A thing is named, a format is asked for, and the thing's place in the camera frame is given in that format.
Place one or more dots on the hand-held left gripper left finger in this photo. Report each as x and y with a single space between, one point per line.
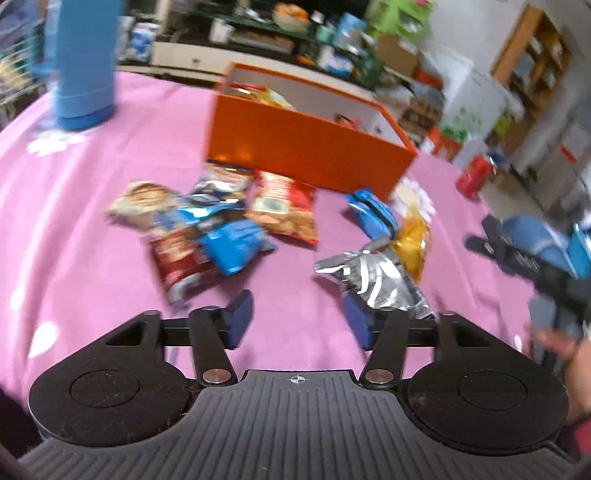
240 318

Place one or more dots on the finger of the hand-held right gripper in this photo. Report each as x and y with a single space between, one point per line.
508 256

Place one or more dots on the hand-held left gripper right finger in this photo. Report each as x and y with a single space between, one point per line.
358 323

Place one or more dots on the silver foil snack packet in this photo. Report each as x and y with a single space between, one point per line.
378 281

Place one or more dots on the dark red snack packet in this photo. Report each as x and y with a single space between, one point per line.
180 263

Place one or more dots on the yellow clear snack packet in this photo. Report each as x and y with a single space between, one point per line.
413 240

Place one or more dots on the blue silver snack packet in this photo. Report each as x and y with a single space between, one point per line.
207 207

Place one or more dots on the red peanut snack packet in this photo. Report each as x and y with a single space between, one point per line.
284 207

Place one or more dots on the tan snack packet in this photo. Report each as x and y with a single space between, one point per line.
228 175

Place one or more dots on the gold blue cookie packet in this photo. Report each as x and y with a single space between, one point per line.
143 205

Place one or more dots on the orange box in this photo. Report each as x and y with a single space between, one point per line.
300 152

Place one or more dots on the large yellow snack bag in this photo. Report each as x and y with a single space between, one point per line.
265 96

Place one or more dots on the person's right hand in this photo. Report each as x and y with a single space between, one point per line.
575 369

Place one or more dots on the red soda can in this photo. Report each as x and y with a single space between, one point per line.
475 177

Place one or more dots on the orange gift bag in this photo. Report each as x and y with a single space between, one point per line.
445 143

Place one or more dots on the pink floral tablecloth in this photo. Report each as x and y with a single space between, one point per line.
115 277

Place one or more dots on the wooden bookshelf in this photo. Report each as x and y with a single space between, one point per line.
535 60

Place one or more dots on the brown cardboard box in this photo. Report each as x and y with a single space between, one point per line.
396 55

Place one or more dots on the green gift bag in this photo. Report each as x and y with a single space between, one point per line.
370 71

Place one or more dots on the dark fuzzy clothing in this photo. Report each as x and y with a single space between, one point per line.
9 424

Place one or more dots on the blue white small box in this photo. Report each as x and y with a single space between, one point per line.
335 61

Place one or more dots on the white TV cabinet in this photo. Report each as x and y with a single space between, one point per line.
258 46

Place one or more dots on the light blue snack bag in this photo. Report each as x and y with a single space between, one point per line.
349 30

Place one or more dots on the blue white sack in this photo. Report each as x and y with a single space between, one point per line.
141 41

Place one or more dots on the blue thermos jug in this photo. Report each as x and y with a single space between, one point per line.
78 60

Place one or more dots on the fruit bowl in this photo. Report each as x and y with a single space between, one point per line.
291 14

